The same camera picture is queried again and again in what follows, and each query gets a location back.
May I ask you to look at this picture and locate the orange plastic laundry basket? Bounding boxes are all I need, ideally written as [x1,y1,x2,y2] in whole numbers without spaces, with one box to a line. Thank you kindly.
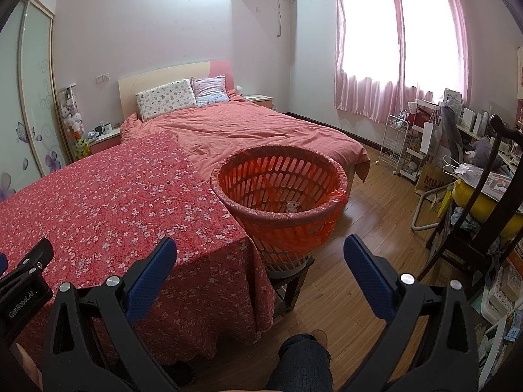
[210,145,350,268]

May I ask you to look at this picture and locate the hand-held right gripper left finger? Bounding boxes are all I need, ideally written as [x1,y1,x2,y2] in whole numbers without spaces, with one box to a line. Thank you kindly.
[43,237,178,392]

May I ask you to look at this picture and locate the person's left hand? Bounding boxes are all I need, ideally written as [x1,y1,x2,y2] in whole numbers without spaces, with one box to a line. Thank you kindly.
[14,342,45,392]

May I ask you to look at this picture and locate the red duvet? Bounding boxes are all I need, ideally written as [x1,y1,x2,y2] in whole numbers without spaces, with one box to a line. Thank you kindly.
[120,89,371,182]

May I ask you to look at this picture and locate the white tube frame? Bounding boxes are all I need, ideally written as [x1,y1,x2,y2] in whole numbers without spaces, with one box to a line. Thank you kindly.
[411,182,454,231]

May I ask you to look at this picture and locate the grey cloth bundle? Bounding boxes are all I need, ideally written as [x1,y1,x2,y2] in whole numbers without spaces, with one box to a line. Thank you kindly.
[472,137,503,168]

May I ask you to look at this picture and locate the white wire trolley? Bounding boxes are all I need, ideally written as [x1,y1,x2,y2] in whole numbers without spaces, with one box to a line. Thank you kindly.
[376,114,409,172]

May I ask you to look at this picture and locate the dark wooden chair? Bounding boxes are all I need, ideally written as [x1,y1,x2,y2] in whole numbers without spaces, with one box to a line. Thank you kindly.
[417,114,523,315]

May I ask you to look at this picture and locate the pink striped pillow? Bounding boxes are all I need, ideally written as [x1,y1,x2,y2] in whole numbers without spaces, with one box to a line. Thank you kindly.
[190,74,230,107]

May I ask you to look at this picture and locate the white floral pillow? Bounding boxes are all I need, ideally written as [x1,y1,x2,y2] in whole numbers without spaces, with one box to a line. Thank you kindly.
[136,78,197,122]

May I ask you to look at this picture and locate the pink curtain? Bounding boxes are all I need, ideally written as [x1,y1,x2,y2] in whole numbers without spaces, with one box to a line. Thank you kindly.
[333,0,470,115]

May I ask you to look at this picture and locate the grey office chair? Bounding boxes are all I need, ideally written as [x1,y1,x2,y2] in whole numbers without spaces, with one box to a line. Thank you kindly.
[439,106,466,164]

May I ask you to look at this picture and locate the yellow cushion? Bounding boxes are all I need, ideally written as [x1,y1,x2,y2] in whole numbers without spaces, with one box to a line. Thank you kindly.
[453,180,523,237]

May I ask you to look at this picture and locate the white shelf cart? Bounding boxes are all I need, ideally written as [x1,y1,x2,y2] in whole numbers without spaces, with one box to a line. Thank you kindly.
[400,100,442,182]

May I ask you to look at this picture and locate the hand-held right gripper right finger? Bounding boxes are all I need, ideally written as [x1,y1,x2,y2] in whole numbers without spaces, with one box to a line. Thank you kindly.
[343,235,481,392]

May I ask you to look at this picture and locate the red floral tablecloth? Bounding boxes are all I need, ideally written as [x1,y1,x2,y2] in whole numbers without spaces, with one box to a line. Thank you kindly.
[0,131,275,366]

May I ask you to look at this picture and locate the person's leg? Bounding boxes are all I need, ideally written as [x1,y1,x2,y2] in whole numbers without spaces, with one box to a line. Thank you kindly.
[265,334,332,392]

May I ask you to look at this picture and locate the beige wooden bed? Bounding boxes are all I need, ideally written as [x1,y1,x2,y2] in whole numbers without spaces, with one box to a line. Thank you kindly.
[118,60,371,182]

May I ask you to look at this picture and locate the dark wooden stool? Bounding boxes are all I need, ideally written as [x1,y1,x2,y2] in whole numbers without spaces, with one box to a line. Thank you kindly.
[267,255,315,315]

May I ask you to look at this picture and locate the brown paper bag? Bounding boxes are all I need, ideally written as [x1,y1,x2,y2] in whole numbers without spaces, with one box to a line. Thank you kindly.
[414,161,450,197]

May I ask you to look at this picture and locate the white plastic rack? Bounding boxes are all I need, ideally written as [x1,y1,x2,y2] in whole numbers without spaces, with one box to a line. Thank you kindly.
[482,282,523,368]

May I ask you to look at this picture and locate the hanging plush toys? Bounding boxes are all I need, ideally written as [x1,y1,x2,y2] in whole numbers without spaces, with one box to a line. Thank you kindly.
[59,86,84,137]

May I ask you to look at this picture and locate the green yellow plush toy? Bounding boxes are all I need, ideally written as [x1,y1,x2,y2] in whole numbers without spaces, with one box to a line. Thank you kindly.
[74,135,91,160]

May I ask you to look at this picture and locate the clear plastic bag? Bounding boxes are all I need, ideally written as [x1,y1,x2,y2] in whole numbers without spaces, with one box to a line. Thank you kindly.
[443,155,515,201]

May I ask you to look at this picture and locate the pink nightstand by window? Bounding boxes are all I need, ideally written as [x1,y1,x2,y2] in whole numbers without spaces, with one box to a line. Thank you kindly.
[244,94,274,110]

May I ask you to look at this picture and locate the air conditioner hose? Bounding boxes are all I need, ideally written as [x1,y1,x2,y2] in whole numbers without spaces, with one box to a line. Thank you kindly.
[278,0,298,37]

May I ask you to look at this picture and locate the white paper bag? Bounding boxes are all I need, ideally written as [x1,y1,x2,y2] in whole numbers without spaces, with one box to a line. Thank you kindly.
[421,112,443,154]

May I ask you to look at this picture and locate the frosted glass wardrobe door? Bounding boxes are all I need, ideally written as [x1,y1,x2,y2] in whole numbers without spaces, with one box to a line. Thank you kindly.
[0,0,72,203]

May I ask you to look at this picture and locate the dark slipper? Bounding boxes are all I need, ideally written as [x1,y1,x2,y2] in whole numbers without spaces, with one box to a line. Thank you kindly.
[165,363,194,386]

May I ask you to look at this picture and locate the pink nightstand by wardrobe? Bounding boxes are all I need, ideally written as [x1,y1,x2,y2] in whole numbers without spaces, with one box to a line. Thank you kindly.
[88,127,123,156]

